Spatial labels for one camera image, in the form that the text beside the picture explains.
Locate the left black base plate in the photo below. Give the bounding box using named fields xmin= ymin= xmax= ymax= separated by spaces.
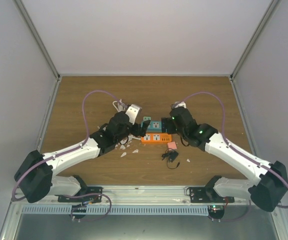
xmin=57 ymin=186 xmax=103 ymax=203

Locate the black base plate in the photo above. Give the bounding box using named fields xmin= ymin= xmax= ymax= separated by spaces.
xmin=57 ymin=186 xmax=103 ymax=203
xmin=185 ymin=186 xmax=235 ymax=204

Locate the orange power strip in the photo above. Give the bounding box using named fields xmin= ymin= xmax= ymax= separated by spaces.
xmin=141 ymin=133 xmax=172 ymax=144

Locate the green plug adapter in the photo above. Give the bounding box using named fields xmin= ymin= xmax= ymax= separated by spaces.
xmin=143 ymin=116 xmax=151 ymax=121

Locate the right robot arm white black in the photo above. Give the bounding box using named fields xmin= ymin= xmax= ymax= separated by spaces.
xmin=161 ymin=106 xmax=288 ymax=212

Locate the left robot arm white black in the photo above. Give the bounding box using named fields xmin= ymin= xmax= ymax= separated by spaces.
xmin=14 ymin=111 xmax=150 ymax=203

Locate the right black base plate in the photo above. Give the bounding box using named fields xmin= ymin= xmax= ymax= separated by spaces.
xmin=185 ymin=186 xmax=235 ymax=204

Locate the teal power strip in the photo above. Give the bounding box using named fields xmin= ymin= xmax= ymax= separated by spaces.
xmin=146 ymin=120 xmax=162 ymax=133

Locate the white debris pile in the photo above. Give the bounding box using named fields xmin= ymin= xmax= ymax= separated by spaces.
xmin=114 ymin=137 xmax=141 ymax=158

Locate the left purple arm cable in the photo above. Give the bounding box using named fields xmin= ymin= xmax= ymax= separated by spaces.
xmin=11 ymin=89 xmax=125 ymax=202

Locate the left aluminium frame post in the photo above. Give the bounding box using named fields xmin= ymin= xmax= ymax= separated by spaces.
xmin=13 ymin=0 xmax=61 ymax=81

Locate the aluminium frame post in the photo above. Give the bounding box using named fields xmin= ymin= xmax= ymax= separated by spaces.
xmin=13 ymin=0 xmax=61 ymax=81
xmin=229 ymin=0 xmax=281 ymax=82

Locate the right aluminium frame post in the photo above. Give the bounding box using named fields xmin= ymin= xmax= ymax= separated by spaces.
xmin=229 ymin=0 xmax=281 ymax=82

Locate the white teal strip cord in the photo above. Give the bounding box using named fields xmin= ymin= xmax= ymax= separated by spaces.
xmin=111 ymin=99 xmax=130 ymax=113

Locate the black adapter with cable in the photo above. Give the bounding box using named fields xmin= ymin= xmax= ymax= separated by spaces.
xmin=161 ymin=148 xmax=181 ymax=170

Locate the slotted grey cable duct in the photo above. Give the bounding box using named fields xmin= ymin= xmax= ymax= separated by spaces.
xmin=21 ymin=204 xmax=209 ymax=216

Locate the aluminium front rail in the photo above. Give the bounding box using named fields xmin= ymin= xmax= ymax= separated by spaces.
xmin=15 ymin=178 xmax=257 ymax=203

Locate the pink plug adapter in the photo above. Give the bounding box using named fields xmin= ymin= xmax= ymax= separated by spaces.
xmin=167 ymin=141 xmax=178 ymax=150

